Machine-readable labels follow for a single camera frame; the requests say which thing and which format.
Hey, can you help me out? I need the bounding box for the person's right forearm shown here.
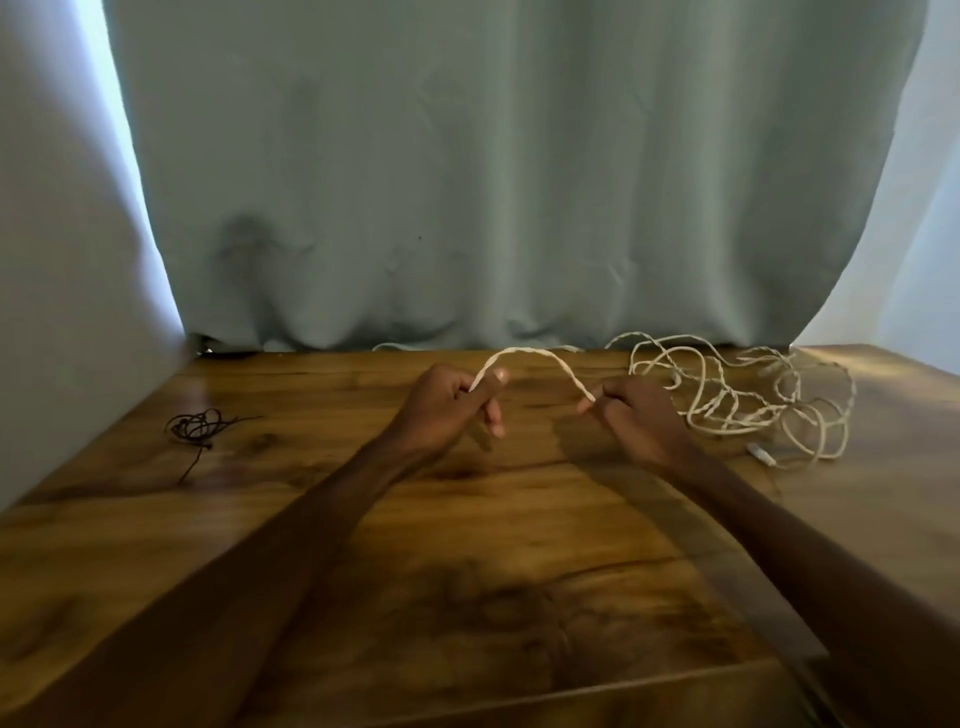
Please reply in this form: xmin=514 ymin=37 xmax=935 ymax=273
xmin=660 ymin=447 xmax=960 ymax=728

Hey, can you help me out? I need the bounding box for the person's right hand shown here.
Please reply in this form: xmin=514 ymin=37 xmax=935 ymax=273
xmin=576 ymin=375 xmax=705 ymax=475

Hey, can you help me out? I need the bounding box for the white twisted string light cable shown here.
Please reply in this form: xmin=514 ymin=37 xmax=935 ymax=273
xmin=372 ymin=333 xmax=857 ymax=471

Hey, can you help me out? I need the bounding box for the dark thin cord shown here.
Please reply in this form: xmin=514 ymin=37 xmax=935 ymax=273
xmin=165 ymin=408 xmax=265 ymax=486

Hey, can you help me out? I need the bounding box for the person's left hand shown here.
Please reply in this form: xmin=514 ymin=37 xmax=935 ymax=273
xmin=383 ymin=364 xmax=510 ymax=460

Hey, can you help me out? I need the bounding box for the person's left forearm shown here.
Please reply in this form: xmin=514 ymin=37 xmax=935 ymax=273
xmin=0 ymin=431 xmax=429 ymax=728

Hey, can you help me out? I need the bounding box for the pale green curtain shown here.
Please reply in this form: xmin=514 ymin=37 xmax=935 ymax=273
xmin=101 ymin=0 xmax=931 ymax=354

